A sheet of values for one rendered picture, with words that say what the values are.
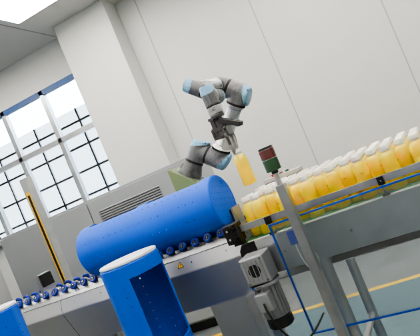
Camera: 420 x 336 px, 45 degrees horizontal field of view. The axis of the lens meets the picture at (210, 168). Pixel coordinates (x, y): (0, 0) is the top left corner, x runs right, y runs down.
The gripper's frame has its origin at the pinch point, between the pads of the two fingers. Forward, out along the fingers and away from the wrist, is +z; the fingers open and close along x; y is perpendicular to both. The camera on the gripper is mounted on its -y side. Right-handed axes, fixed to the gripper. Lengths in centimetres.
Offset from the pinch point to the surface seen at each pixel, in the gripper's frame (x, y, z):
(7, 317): 60, 118, 31
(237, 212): 4.5, 10.6, 27.8
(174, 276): 17, 50, 46
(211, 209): 17.3, 16.2, 20.8
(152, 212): 14, 49, 12
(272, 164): 42, -28, 11
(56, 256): -26, 159, 17
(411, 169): 24, -73, 33
